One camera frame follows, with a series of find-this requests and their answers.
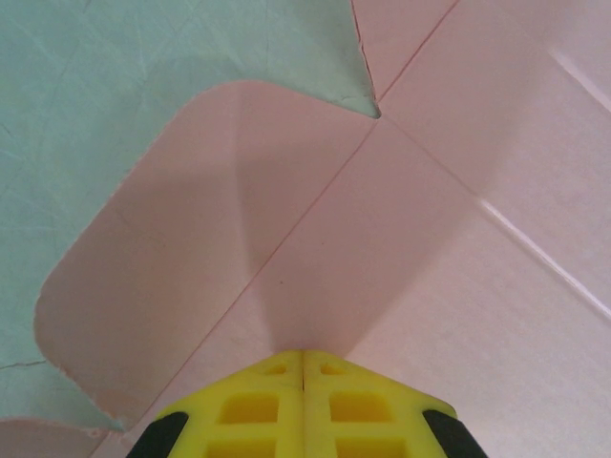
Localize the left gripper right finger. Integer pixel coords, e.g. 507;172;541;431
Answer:
304;349;497;458

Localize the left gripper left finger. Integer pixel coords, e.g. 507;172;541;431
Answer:
126;349;306;458

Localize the pink paper box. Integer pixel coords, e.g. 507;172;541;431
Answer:
0;0;611;458

